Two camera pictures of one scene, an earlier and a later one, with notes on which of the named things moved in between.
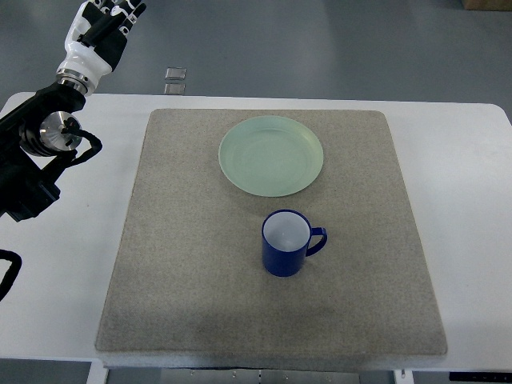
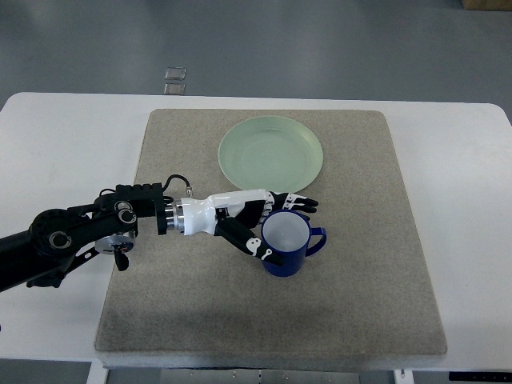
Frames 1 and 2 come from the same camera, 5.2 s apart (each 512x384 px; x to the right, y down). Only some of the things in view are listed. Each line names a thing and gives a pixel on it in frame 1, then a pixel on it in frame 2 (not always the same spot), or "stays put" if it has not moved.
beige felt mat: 190,276 stays put
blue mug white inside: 286,242 stays put
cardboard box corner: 487,5 stays put
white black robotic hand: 95,42 to 237,215
